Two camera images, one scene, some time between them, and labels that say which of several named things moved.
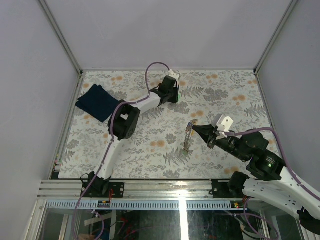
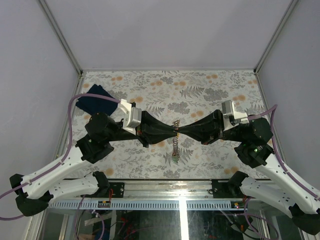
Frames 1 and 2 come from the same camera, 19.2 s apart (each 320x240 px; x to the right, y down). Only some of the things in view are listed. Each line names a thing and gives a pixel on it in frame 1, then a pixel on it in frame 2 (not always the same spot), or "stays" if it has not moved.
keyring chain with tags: (189, 132) → (176, 151)
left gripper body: (171, 94) → (138, 135)
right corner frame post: (275, 35) stays
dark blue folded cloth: (98, 102) stays
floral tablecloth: (165, 147) stays
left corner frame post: (61, 36) stays
